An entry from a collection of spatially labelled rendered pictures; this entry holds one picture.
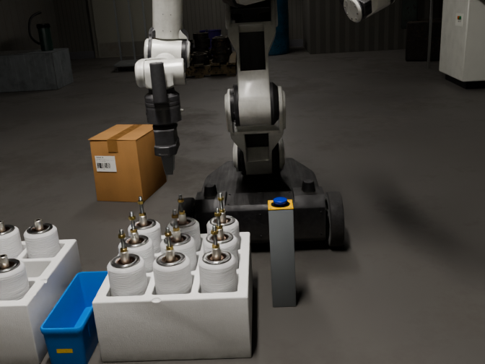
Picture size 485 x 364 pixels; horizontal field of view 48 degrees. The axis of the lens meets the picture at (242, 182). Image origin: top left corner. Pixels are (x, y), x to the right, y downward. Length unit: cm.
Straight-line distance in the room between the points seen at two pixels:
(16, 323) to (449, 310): 118
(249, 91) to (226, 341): 80
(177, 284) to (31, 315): 38
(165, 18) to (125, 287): 75
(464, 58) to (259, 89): 343
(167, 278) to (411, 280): 81
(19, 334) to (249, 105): 94
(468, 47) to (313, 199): 333
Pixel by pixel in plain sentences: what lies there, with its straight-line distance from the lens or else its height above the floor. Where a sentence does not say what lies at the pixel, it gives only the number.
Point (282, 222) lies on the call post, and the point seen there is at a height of 27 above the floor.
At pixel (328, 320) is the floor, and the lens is 160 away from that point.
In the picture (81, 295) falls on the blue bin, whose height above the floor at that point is 5.
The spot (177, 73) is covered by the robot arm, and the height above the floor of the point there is 71.
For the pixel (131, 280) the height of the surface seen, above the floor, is 22.
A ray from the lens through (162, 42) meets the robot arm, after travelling 162.
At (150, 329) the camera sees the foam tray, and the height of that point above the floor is 10.
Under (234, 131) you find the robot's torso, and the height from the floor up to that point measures 44.
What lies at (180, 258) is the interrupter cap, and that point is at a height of 25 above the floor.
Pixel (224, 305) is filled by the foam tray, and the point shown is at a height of 16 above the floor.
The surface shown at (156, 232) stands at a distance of 163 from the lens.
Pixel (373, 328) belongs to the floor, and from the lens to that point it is 158.
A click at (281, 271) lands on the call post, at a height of 12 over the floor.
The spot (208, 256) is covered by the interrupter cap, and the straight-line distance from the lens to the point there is 141.
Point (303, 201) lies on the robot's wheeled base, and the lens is 190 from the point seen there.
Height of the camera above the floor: 88
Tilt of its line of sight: 19 degrees down
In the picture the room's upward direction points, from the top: 3 degrees counter-clockwise
